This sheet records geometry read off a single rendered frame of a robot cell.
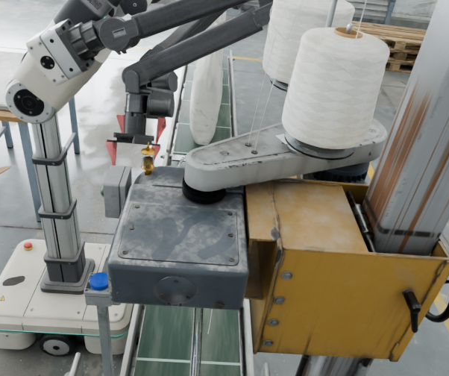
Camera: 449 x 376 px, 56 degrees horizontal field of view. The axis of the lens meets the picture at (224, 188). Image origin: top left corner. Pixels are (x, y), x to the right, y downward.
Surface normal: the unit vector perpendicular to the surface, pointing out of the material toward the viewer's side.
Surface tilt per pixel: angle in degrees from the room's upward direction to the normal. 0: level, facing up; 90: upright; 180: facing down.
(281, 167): 90
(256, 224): 0
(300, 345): 90
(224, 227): 0
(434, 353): 0
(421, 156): 90
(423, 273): 90
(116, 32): 77
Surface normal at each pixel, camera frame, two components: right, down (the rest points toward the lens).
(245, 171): 0.42, 0.56
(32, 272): 0.11, -0.81
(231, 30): -0.12, 0.32
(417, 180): 0.01, 0.58
